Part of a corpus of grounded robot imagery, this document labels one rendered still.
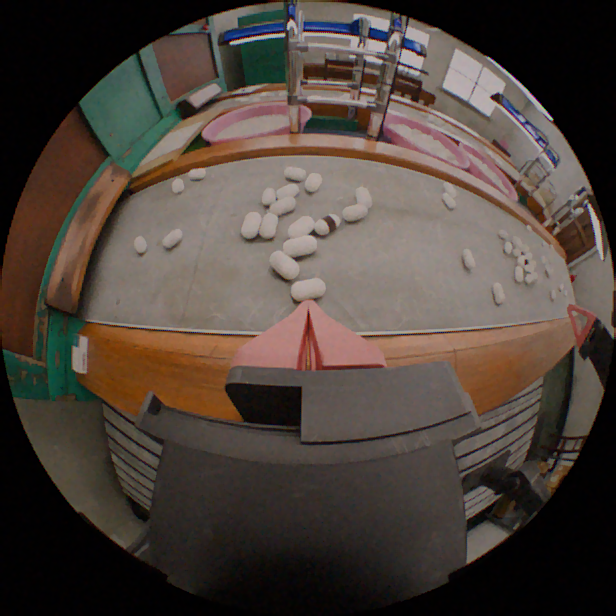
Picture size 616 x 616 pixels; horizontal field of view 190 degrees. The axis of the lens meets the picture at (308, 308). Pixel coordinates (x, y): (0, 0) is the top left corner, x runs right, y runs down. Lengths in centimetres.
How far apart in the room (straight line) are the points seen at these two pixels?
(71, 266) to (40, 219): 14
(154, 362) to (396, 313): 27
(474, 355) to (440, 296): 9
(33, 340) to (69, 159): 32
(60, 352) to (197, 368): 33
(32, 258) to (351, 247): 52
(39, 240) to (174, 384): 37
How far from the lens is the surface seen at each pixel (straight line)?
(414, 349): 21
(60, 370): 45
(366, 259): 24
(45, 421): 156
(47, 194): 48
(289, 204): 25
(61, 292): 40
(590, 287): 484
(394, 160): 40
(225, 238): 26
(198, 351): 21
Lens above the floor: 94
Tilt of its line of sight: 76 degrees down
